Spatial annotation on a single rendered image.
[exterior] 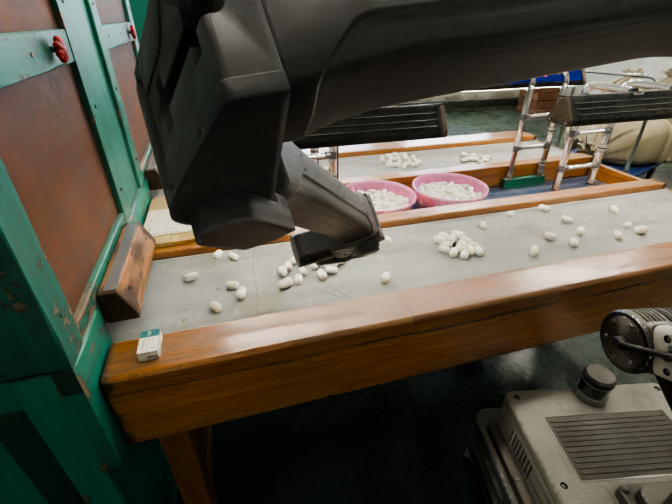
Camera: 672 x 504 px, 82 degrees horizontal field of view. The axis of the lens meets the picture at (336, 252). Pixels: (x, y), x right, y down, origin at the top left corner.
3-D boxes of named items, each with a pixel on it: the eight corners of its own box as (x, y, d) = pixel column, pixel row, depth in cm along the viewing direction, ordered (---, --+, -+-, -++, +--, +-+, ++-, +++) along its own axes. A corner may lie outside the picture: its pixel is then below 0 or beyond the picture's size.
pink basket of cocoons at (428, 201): (499, 220, 136) (505, 195, 131) (430, 230, 129) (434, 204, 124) (458, 192, 157) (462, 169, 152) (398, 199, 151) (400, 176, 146)
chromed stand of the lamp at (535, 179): (543, 184, 164) (577, 69, 141) (503, 189, 160) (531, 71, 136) (514, 169, 180) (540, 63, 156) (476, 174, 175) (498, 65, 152)
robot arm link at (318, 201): (260, 209, 19) (201, 18, 20) (166, 249, 20) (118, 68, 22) (392, 251, 60) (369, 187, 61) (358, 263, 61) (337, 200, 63)
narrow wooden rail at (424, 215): (654, 210, 147) (668, 182, 142) (145, 289, 105) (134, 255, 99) (641, 204, 152) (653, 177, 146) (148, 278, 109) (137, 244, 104)
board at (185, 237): (198, 242, 105) (197, 238, 104) (138, 250, 101) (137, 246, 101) (199, 195, 132) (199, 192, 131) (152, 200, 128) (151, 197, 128)
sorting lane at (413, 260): (756, 231, 120) (760, 224, 118) (117, 351, 77) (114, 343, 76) (662, 194, 144) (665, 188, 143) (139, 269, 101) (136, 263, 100)
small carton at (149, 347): (159, 358, 69) (157, 350, 68) (138, 362, 69) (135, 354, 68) (162, 335, 74) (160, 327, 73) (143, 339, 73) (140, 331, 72)
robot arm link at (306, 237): (384, 247, 57) (365, 193, 58) (309, 269, 54) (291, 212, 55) (363, 261, 68) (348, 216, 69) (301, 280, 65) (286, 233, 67)
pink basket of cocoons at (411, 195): (429, 222, 135) (433, 196, 130) (372, 245, 121) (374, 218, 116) (377, 197, 153) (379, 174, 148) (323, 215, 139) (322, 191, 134)
